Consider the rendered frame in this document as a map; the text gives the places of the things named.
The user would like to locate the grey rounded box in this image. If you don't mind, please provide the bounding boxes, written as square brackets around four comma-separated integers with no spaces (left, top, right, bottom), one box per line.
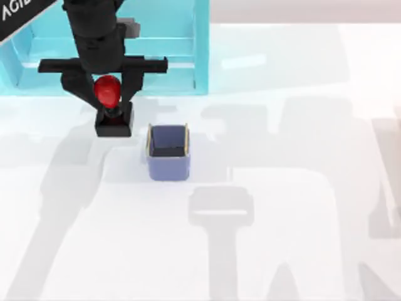
[117,18,142,40]

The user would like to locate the light blue rack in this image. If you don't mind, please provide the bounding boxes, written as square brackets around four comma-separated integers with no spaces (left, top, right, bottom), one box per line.
[0,0,209,97]

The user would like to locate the blue square plant pot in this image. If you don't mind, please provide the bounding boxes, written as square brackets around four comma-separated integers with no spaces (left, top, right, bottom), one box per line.
[145,122,192,182]

